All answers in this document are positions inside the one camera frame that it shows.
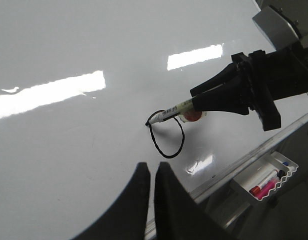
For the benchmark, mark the red round magnet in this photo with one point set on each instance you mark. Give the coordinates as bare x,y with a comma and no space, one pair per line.
192,116

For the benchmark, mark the pink marker in tray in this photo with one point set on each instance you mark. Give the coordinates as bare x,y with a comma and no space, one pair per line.
270,185

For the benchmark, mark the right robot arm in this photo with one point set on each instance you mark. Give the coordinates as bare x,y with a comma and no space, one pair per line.
279,30

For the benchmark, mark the white marker tray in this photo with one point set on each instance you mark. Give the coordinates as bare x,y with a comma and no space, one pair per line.
258,182

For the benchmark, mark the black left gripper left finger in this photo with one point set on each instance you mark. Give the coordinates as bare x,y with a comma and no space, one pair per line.
126,218

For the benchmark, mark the white black whiteboard marker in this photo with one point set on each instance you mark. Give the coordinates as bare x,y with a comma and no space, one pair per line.
164,115

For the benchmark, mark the red marker in tray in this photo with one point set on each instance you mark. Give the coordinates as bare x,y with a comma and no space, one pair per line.
256,189

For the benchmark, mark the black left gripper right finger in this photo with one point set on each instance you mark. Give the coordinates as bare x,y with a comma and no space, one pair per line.
177,216

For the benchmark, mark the white whiteboard with aluminium frame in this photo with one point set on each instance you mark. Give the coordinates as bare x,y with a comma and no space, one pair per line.
78,80

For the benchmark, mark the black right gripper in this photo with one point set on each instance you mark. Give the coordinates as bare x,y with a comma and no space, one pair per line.
268,76

